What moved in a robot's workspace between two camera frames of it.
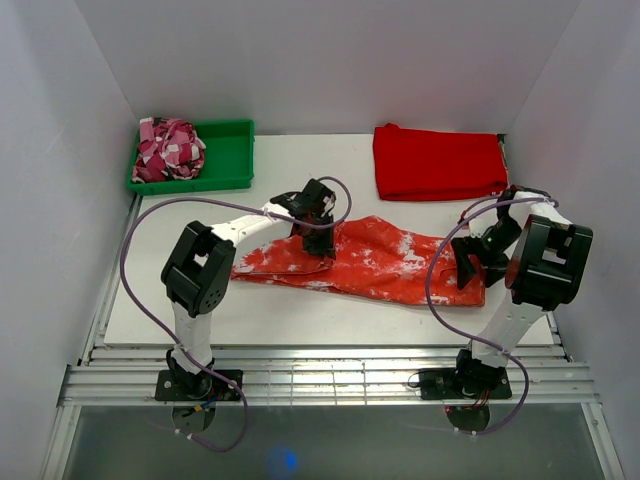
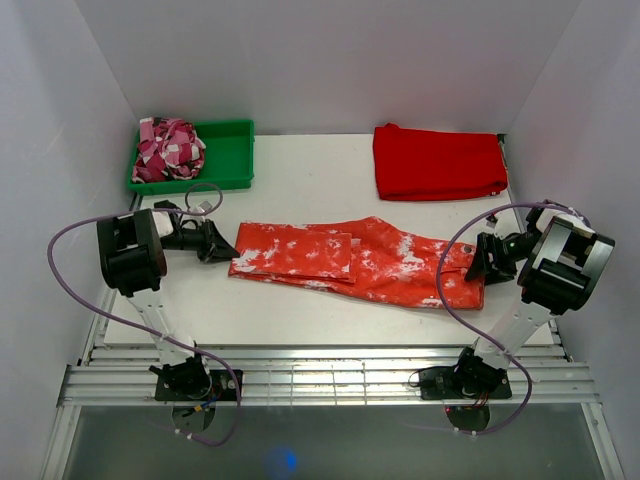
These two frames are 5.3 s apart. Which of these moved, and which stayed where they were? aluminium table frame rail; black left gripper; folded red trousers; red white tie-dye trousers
Moved: black left gripper
Stayed: aluminium table frame rail; folded red trousers; red white tie-dye trousers
